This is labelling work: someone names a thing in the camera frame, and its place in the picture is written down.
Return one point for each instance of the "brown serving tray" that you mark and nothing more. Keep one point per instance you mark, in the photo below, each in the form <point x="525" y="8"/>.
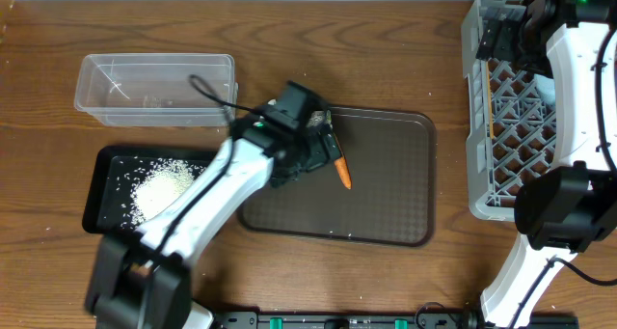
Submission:
<point x="391" y="157"/>

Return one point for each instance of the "orange carrot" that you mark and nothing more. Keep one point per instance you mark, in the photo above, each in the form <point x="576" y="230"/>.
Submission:
<point x="342" y="168"/>

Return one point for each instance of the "pile of rice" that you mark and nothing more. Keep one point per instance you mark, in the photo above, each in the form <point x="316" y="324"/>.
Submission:
<point x="154" y="185"/>

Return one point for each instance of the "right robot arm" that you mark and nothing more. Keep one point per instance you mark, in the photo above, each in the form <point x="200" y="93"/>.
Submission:
<point x="559" y="214"/>

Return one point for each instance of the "black waste tray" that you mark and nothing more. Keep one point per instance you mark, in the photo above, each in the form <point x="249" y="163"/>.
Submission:
<point x="118" y="170"/>

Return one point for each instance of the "foil snack wrapper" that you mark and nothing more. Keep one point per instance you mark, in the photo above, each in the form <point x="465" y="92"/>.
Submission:
<point x="319" y="118"/>

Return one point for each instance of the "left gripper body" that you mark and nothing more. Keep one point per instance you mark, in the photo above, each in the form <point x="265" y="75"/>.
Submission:
<point x="304" y="155"/>

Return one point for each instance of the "light blue bowl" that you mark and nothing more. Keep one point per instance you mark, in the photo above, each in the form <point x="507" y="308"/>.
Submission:
<point x="545" y="89"/>

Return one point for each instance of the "clear plastic bin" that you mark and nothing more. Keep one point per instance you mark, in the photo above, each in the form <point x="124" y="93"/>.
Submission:
<point x="152" y="89"/>

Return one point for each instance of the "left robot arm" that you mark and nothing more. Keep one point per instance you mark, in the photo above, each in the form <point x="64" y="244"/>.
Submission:
<point x="142" y="279"/>

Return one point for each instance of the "grey dishwasher rack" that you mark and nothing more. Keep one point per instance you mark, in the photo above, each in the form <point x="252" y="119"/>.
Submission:
<point x="524" y="126"/>

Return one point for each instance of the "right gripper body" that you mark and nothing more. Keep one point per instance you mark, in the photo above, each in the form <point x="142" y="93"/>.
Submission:
<point x="529" y="56"/>

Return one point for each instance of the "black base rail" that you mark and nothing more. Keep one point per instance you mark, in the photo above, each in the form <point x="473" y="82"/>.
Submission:
<point x="250" y="320"/>

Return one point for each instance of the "wooden chopstick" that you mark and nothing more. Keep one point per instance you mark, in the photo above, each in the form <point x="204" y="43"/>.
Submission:
<point x="490" y="107"/>

